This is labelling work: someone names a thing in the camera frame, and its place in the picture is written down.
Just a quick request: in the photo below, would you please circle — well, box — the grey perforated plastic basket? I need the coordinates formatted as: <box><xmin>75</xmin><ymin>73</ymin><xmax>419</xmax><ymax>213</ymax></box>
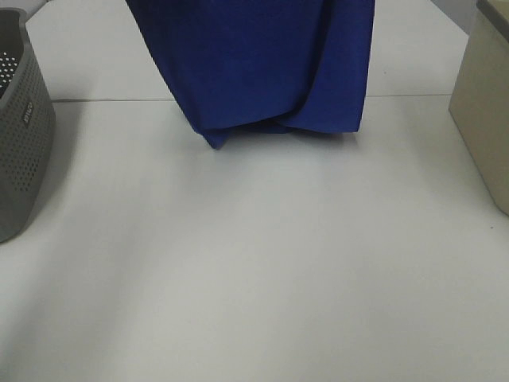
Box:
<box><xmin>1</xmin><ymin>8</ymin><xmax>56</xmax><ymax>242</ymax></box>

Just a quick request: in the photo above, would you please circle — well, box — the blue microfibre towel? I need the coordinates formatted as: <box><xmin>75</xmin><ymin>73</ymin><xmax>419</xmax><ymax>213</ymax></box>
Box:
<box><xmin>127</xmin><ymin>0</ymin><xmax>375</xmax><ymax>149</ymax></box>

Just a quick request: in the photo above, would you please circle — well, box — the beige plastic basket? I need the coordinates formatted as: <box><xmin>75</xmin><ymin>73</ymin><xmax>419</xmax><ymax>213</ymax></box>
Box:
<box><xmin>449</xmin><ymin>1</ymin><xmax>508</xmax><ymax>213</ymax></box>

